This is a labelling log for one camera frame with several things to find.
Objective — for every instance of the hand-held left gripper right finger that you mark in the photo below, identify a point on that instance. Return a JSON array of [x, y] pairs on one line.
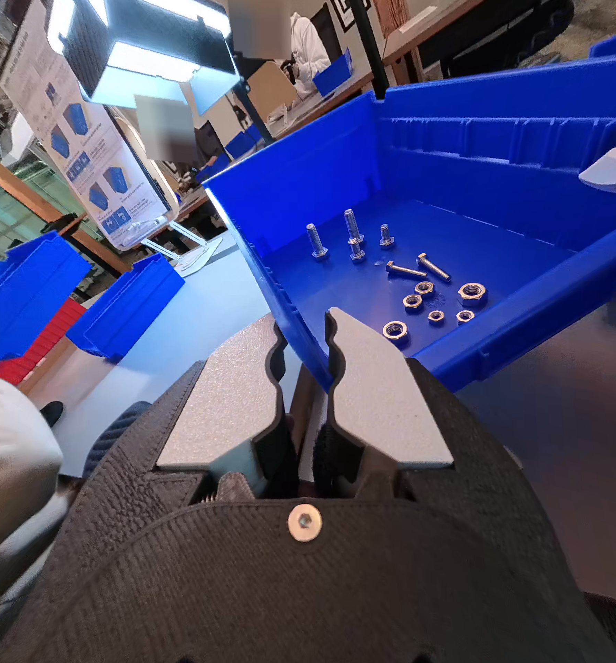
[[385, 409]]

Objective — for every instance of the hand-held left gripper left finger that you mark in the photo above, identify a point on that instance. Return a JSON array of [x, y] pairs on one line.
[[225, 409]]

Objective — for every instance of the pile of steel nuts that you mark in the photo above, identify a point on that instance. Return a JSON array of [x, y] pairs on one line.
[[472, 293]]

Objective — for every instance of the blue plastic bin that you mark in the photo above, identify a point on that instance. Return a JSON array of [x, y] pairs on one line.
[[23, 295], [126, 311], [442, 171]]

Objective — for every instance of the pile of bare steel bolts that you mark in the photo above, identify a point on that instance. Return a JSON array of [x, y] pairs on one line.
[[352, 228]]

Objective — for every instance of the white metal board stand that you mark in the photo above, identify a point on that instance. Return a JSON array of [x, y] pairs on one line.
[[194, 254]]

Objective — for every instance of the red plastic bin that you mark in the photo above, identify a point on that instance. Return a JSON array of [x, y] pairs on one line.
[[38, 347]]

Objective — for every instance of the long blue bin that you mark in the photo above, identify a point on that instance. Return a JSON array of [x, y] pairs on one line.
[[240, 142]]

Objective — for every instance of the small blue bin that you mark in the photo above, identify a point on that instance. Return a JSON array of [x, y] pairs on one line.
[[333, 75]]

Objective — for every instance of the black light stand pole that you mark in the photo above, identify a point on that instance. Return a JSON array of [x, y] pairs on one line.
[[253, 111]]

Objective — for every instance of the wood-edged instruction board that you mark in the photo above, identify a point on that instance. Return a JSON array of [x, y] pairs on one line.
[[80, 145]]

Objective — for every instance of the framed marker print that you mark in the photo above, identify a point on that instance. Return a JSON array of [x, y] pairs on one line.
[[341, 13]]

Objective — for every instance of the cardboard box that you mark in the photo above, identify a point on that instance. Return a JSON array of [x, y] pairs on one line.
[[271, 88]]

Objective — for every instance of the studio light panel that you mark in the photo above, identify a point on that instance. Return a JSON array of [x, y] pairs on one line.
[[147, 46]]

